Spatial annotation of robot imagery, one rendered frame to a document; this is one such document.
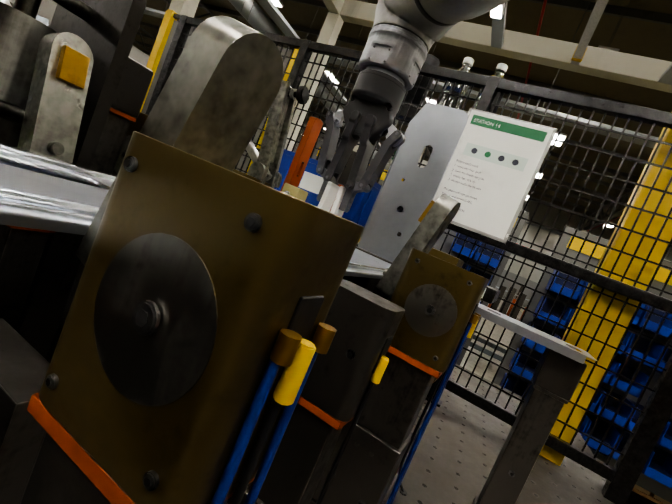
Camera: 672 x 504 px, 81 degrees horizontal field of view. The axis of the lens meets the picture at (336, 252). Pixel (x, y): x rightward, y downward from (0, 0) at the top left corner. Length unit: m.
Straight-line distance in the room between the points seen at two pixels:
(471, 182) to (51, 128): 0.93
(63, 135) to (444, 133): 0.66
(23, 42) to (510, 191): 0.97
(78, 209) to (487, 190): 0.99
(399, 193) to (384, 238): 0.10
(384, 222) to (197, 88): 0.71
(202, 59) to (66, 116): 0.29
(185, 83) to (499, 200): 0.98
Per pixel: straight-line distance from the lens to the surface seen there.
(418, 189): 0.84
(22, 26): 0.51
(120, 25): 0.50
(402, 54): 0.61
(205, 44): 0.18
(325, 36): 5.40
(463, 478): 0.84
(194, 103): 0.17
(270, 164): 0.69
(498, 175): 1.12
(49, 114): 0.45
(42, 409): 0.21
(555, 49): 4.85
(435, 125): 0.88
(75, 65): 0.46
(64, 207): 0.24
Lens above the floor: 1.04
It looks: 5 degrees down
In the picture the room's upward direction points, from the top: 23 degrees clockwise
